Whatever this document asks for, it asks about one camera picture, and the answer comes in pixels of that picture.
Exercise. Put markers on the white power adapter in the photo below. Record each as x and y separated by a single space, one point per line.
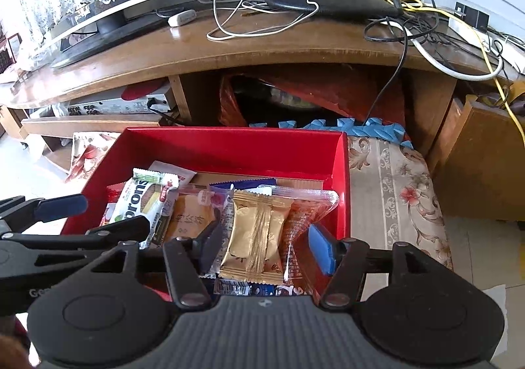
182 18

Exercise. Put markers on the blue foam puzzle mat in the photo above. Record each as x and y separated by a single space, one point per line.
369 127

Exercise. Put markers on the wooden television stand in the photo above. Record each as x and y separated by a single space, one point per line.
246 49

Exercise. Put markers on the red cardboard box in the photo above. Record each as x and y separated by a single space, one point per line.
246 151

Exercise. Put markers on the light blue snack packet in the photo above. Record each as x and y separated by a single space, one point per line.
246 289

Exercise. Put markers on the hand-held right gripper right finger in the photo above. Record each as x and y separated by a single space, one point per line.
322 248

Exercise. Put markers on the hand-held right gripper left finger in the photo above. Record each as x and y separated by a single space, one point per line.
211 246

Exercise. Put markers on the gold foil snack packet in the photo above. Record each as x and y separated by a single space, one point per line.
250 237

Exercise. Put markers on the red snack packet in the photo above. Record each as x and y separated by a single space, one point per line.
113 196

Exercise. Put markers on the clear packet with orange pastry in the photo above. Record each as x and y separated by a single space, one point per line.
188 217

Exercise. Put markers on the red round lid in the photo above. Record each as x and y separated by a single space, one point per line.
143 90

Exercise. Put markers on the green and white snack packet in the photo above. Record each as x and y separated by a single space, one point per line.
139 196

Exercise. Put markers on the clear packet of orange snacks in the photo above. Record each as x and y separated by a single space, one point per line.
303 213

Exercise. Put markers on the dark blue wafer packet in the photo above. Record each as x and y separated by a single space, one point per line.
246 184

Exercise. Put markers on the black power adapter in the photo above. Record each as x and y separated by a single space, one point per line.
471 16

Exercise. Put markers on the brown cardboard box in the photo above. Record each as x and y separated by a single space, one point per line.
484 155

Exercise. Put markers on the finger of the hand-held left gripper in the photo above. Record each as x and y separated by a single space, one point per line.
61 207
123 229

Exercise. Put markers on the orange red fabric bag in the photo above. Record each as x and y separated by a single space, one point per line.
348 94

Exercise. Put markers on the white power strip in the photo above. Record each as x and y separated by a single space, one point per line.
512 53

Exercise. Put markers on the silver audio receiver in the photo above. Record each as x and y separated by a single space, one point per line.
123 104

